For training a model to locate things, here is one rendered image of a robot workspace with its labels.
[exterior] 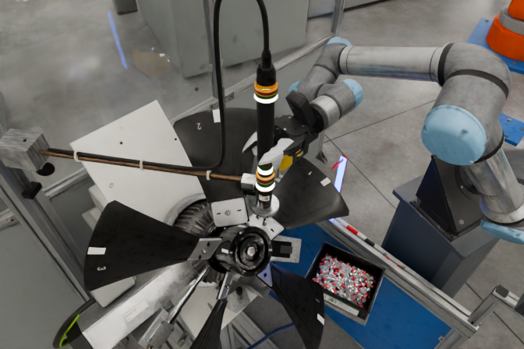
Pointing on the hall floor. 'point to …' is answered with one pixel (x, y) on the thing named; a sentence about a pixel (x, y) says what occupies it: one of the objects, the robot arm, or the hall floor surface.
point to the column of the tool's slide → (47, 232)
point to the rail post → (453, 341)
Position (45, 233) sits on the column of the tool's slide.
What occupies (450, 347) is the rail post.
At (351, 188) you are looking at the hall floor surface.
